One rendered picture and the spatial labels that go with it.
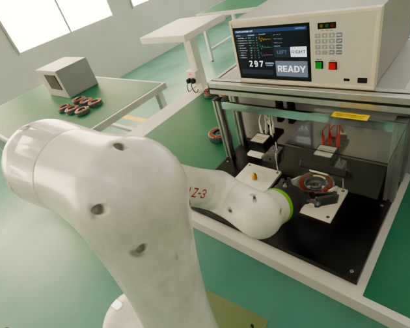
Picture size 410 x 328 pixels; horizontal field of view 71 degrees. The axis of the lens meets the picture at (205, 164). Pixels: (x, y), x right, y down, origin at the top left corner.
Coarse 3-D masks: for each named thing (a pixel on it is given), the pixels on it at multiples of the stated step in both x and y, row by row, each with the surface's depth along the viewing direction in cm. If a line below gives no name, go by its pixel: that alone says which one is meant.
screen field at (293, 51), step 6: (276, 48) 88; (282, 48) 86; (288, 48) 85; (294, 48) 84; (300, 48) 83; (306, 48) 82; (276, 54) 89; (282, 54) 88; (288, 54) 86; (294, 54) 85; (300, 54) 84; (306, 54) 83
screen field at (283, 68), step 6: (276, 66) 92; (282, 66) 90; (288, 66) 89; (294, 66) 88; (300, 66) 86; (306, 66) 85; (282, 72) 91; (288, 72) 90; (294, 72) 89; (300, 72) 88; (306, 72) 86
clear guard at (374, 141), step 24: (312, 120) 82; (336, 120) 79; (360, 120) 77; (384, 120) 74; (408, 120) 72; (288, 144) 77; (312, 144) 74; (336, 144) 71; (360, 144) 69; (384, 144) 67; (288, 168) 76; (360, 168) 65; (384, 168) 63; (360, 192) 65
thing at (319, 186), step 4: (300, 180) 95; (304, 180) 95; (308, 180) 96; (300, 184) 93; (304, 184) 93; (308, 184) 96; (312, 184) 94; (316, 184) 94; (320, 184) 93; (300, 188) 92; (304, 188) 92; (308, 188) 91; (312, 188) 93; (316, 188) 92; (320, 188) 92; (324, 188) 90; (328, 188) 89
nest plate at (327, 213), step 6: (324, 186) 100; (342, 192) 96; (342, 198) 94; (306, 204) 96; (312, 204) 95; (330, 204) 93; (336, 204) 92; (306, 210) 94; (312, 210) 93; (318, 210) 92; (324, 210) 92; (330, 210) 91; (336, 210) 91; (312, 216) 92; (318, 216) 91; (324, 216) 90; (330, 216) 90; (330, 222) 89
